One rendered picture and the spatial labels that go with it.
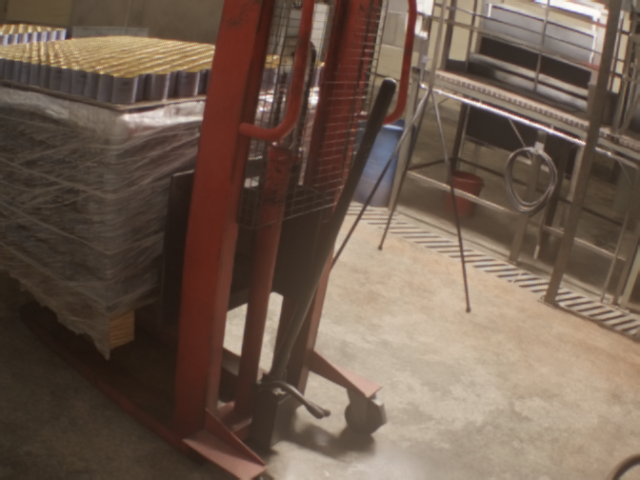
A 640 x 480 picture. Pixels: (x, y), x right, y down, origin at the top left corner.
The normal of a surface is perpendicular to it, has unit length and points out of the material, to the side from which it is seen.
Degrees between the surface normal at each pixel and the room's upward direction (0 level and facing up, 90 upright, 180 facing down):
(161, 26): 90
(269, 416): 90
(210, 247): 90
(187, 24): 90
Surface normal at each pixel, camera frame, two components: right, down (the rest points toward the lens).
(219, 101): -0.58, 0.22
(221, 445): 0.16, -0.91
